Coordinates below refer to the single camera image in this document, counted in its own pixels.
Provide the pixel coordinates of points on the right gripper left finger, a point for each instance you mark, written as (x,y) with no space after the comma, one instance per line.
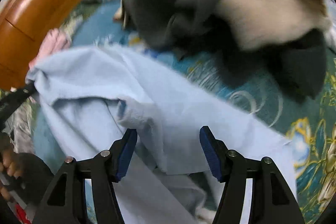
(64,200)

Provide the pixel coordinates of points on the person's left hand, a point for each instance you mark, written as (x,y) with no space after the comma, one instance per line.
(11,163)

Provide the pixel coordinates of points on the blue floral bed blanket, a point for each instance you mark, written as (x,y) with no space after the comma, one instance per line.
(307,123)

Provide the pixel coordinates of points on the dark grey beige garment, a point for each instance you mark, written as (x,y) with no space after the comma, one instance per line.
(286,37)

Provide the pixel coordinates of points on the brown wooden headboard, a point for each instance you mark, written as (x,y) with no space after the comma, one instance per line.
(24,25)

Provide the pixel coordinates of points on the pink folded garment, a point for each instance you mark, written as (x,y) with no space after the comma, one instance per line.
(54,41)

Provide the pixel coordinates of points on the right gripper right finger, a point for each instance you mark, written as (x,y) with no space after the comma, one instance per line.
(272,200)

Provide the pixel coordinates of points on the light blue garment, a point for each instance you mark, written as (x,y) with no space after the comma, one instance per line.
(90,96)

